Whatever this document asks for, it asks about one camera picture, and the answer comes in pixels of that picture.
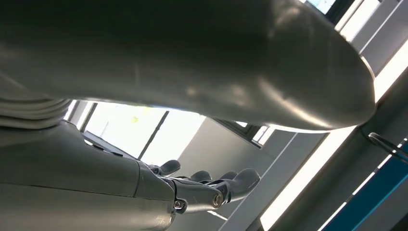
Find blue panel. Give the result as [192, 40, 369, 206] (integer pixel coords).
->
[320, 140, 408, 231]

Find metal handle bar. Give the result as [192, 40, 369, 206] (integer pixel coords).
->
[368, 132, 408, 164]

